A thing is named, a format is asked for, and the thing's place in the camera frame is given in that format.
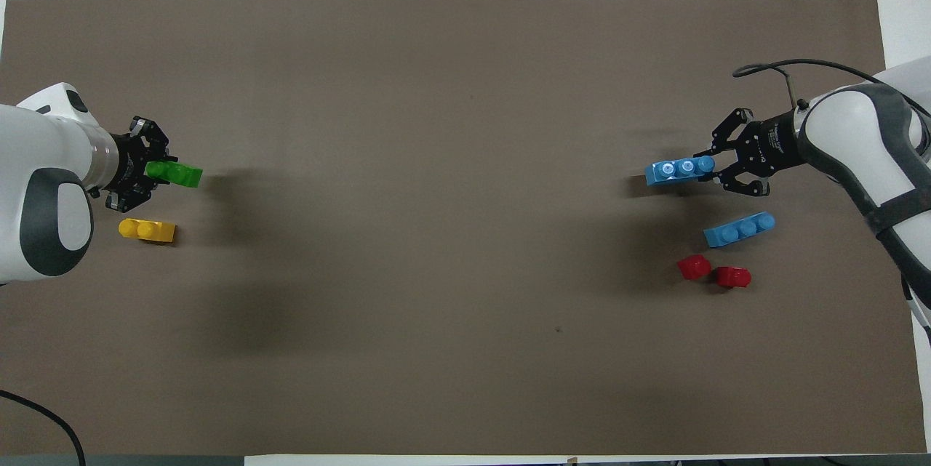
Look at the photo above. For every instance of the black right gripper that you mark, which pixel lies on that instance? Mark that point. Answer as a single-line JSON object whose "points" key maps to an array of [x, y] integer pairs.
{"points": [[771, 142]]}

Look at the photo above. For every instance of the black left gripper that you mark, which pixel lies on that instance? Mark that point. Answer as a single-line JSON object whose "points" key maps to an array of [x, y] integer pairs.
{"points": [[131, 161]]}

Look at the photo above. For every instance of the green two-stud toy block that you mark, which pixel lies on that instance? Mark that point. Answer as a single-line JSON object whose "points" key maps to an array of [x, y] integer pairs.
{"points": [[178, 174]]}

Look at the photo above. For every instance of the blue three-stud toy block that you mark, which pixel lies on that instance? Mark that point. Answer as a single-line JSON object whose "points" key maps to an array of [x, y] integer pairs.
{"points": [[680, 171], [738, 230]]}

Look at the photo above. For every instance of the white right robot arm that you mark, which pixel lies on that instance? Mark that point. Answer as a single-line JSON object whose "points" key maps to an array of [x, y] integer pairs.
{"points": [[865, 139]]}

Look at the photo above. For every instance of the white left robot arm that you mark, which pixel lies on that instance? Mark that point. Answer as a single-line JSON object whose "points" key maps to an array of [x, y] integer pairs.
{"points": [[44, 175]]}

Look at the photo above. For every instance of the yellow two-stud toy block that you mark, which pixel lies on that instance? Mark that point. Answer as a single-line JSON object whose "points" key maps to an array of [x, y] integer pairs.
{"points": [[148, 230]]}

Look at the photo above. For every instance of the red single-stud toy block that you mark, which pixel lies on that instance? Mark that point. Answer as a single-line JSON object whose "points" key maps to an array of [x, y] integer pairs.
{"points": [[694, 267], [732, 277]]}

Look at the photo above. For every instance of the brown table mat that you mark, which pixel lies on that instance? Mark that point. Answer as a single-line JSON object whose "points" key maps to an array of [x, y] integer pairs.
{"points": [[465, 88]]}

